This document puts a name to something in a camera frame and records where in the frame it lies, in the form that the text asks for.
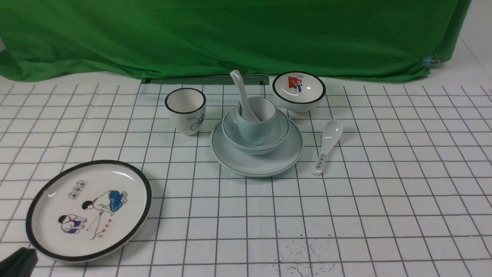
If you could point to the white illustrated plate black rim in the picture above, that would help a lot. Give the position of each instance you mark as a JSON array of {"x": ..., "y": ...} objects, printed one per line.
[{"x": 88, "y": 211}]

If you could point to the white cup with black rim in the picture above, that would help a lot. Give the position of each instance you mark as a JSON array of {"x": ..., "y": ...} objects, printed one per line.
[{"x": 186, "y": 109}]

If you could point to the green backdrop cloth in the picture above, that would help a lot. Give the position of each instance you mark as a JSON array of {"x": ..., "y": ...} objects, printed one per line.
[{"x": 370, "y": 40}]

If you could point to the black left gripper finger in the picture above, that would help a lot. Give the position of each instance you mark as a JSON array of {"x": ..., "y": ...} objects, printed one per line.
[{"x": 19, "y": 264}]

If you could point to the pale blue plate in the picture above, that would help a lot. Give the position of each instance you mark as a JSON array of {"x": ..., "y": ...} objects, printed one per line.
[{"x": 258, "y": 166}]

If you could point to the plain pale blue spoon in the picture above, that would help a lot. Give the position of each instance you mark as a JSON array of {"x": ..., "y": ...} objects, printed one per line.
[{"x": 246, "y": 111}]

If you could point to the pale blue cup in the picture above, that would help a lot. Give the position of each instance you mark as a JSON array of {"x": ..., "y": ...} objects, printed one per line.
[{"x": 256, "y": 132}]

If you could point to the pale blue bowl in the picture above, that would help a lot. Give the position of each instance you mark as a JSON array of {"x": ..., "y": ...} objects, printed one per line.
[{"x": 276, "y": 136}]

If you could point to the white bowl with black rim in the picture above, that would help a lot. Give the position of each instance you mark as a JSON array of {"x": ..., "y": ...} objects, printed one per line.
[{"x": 298, "y": 91}]

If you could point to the white spoon with printed handle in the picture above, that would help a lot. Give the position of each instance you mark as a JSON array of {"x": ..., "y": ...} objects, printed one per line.
[{"x": 331, "y": 135}]

